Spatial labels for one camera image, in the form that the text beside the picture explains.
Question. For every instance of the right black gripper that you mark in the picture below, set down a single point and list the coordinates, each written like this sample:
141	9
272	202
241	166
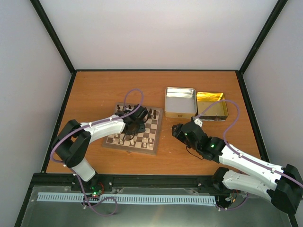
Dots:
178	134

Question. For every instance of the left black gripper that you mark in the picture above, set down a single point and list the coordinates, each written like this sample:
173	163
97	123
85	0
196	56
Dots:
142	129

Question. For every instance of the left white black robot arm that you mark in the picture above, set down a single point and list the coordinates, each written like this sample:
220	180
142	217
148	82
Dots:
71	144

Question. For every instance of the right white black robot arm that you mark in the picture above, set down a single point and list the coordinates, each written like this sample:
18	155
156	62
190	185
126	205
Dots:
282	186

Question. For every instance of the silver open tin box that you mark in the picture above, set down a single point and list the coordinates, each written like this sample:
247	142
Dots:
180	102

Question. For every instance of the gold tin lid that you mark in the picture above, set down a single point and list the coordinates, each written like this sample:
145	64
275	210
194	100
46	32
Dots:
208	107

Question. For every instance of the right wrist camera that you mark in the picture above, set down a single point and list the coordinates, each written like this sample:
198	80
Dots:
198	122

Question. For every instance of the black frame rail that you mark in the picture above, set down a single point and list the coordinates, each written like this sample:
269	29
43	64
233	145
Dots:
204	183

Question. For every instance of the light blue cable duct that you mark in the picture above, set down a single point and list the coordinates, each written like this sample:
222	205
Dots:
131	199

